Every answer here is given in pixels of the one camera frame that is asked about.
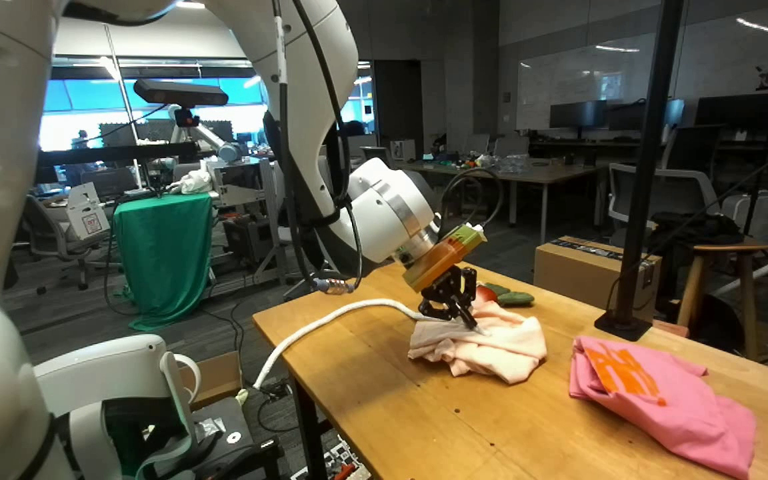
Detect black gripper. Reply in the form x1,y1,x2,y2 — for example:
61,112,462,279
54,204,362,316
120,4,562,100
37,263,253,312
418,263,480,332

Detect white flexible tube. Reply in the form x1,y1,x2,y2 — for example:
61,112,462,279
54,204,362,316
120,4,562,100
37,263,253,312
236,296,429,407

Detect pink cloth with orange print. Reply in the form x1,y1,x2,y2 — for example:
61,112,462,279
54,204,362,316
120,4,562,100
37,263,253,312
565,332,760,480

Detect pale pink white cloth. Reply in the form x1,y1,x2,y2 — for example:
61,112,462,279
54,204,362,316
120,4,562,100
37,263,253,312
406,300,550,386

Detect red green plush flower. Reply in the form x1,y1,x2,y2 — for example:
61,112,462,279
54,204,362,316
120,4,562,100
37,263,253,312
477,279,540,308

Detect cardboard box with black tape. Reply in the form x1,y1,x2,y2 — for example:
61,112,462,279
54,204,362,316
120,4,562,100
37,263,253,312
530,231,665,315

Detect wooden office desk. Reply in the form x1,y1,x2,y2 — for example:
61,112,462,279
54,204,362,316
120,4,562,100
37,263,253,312
408,156,605,244

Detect white power strip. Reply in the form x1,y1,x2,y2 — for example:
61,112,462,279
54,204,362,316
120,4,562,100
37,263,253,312
318,436,373,480

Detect small black computer monitor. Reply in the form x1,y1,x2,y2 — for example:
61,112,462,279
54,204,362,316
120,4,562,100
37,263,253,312
550,99,612,134

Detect flat brown cardboard piece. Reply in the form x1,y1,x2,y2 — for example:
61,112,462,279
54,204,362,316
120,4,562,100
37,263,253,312
189,348,246,411

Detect grey office chair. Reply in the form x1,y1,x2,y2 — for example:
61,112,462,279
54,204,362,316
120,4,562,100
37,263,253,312
609,163,725,234

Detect black floor equipment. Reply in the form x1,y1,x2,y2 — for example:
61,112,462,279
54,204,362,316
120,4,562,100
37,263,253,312
169,395,285,480

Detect black vertical stand pole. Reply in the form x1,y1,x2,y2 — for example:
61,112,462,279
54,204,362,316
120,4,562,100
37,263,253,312
592,0,686,343

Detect wooden stool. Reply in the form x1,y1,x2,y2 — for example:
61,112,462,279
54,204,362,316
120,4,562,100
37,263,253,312
676,240,768,359

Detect small white object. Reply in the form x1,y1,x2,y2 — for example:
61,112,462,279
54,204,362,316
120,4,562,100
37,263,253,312
169,168,218,200

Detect green cloth covered table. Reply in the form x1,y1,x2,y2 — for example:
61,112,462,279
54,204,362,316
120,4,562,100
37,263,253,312
113,191,218,330

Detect large black computer monitor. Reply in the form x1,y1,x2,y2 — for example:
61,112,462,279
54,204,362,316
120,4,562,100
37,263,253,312
693,87,768,138

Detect white paper sign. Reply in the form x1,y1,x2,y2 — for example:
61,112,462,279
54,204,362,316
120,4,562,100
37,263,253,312
64,180,114,244

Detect orange yellow green camera mount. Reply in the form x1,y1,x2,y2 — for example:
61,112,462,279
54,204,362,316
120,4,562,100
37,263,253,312
401,219,492,296

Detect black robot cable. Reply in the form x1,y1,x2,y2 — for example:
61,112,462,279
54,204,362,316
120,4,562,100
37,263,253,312
266,0,508,299

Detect black stereo camera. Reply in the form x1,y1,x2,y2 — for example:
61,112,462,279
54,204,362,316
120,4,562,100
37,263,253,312
132,78,232,112

